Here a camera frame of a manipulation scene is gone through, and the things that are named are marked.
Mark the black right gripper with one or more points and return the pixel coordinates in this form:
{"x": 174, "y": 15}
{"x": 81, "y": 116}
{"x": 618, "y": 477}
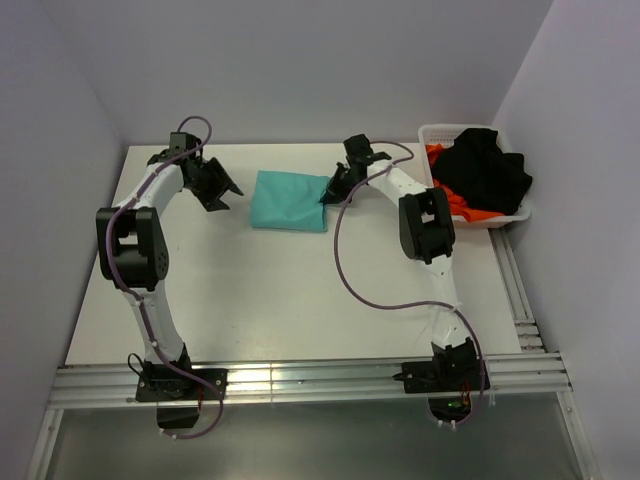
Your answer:
{"x": 335, "y": 194}

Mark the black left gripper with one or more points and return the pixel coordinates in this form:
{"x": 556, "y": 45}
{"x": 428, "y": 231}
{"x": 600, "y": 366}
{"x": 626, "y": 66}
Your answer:
{"x": 221, "y": 184}

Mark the teal t shirt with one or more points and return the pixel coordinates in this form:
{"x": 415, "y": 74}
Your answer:
{"x": 288, "y": 201}

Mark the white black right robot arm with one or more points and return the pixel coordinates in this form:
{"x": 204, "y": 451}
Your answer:
{"x": 427, "y": 236}

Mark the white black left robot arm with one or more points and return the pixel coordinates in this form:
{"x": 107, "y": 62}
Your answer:
{"x": 134, "y": 256}

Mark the white perforated plastic basket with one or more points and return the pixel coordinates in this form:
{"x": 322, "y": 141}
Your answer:
{"x": 445, "y": 134}

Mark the orange t shirt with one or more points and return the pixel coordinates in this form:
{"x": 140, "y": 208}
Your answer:
{"x": 457, "y": 204}

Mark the black t shirt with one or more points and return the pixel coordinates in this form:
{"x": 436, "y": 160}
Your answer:
{"x": 488, "y": 178}

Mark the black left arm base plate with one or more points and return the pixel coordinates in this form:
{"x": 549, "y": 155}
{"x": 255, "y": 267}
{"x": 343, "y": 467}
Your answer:
{"x": 167, "y": 386}

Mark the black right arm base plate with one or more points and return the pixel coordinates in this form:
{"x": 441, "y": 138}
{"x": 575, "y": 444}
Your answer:
{"x": 441, "y": 376}

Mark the aluminium table frame rail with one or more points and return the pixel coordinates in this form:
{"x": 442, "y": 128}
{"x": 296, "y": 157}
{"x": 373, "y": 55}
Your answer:
{"x": 533, "y": 370}

